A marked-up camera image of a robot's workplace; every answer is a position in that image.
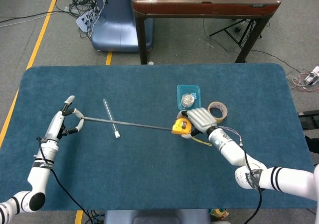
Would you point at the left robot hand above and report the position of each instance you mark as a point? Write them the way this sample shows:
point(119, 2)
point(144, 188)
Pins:
point(56, 124)

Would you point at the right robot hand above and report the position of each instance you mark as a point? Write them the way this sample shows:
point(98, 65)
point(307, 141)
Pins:
point(202, 119)

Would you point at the yellow tape measure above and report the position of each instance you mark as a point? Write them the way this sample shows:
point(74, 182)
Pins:
point(180, 127)

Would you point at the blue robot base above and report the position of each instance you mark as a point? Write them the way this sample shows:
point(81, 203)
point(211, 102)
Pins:
point(117, 30)

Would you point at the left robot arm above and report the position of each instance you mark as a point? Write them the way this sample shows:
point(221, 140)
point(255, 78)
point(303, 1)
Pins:
point(41, 174)

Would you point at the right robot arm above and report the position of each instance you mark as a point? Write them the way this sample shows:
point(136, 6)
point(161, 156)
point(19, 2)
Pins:
point(229, 149)

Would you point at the yellow packing tape roll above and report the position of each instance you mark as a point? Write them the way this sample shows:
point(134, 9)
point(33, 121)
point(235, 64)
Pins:
point(221, 119)

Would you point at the teal plastic tray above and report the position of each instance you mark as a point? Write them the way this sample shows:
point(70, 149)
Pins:
point(195, 89)

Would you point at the clear test tube white cap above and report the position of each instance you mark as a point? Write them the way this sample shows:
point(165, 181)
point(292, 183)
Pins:
point(108, 110)

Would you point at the blue table cloth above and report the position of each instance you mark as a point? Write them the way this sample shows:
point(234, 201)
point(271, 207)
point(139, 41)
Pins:
point(149, 171)

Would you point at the black tripod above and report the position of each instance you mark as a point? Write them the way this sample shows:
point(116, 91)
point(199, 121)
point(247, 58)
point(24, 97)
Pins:
point(245, 32)

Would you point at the white power strip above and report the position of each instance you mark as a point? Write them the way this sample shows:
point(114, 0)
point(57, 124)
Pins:
point(83, 21)

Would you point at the grey robot torso base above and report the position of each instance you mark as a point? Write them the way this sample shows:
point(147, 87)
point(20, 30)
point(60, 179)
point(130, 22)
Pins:
point(154, 217)

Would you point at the brown mahjong table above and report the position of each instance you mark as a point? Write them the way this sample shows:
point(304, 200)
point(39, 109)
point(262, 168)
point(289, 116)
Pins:
point(199, 7)

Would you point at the black metal frame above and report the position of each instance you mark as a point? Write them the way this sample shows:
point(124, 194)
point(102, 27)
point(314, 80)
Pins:
point(310, 119)

